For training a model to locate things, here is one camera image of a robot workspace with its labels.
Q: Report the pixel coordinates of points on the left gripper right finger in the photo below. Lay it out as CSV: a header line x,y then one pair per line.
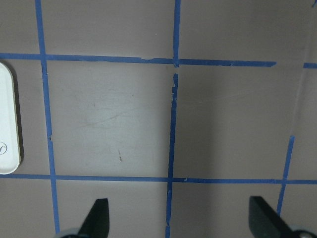
x,y
264,222

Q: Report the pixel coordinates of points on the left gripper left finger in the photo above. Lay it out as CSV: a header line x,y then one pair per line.
x,y
96,224

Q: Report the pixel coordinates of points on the cream serving tray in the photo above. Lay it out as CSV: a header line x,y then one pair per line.
x,y
11,137

